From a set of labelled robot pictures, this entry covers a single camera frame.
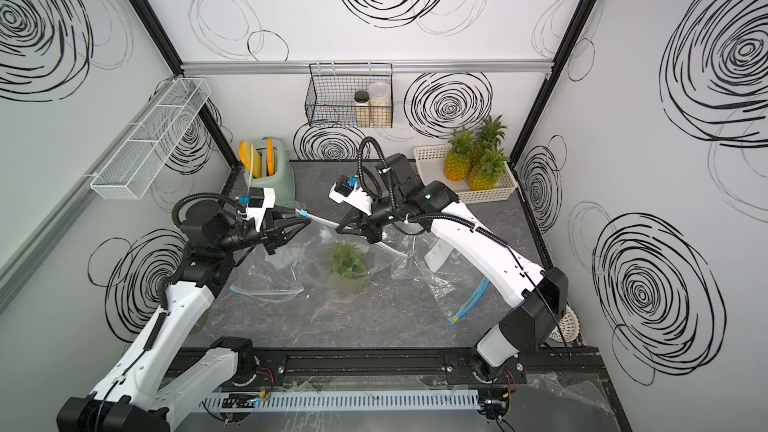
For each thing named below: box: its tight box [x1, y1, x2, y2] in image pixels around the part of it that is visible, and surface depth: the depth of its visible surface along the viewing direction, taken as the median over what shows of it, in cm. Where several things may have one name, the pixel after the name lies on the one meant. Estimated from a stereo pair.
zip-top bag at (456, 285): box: [412, 236, 491, 325], surface depth 86 cm
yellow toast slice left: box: [238, 140, 261, 179], surface depth 95 cm
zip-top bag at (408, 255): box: [382, 231, 449, 285], surface depth 86 cm
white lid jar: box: [368, 81, 392, 128], surface depth 87 cm
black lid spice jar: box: [354, 90, 370, 128], surface depth 87 cm
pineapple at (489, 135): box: [475, 115, 508, 157], surface depth 104 cm
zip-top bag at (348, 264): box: [296, 226, 409, 296], surface depth 77 cm
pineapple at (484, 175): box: [468, 148, 510, 191], surface depth 98 cm
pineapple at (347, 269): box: [325, 241, 368, 294], surface depth 75 cm
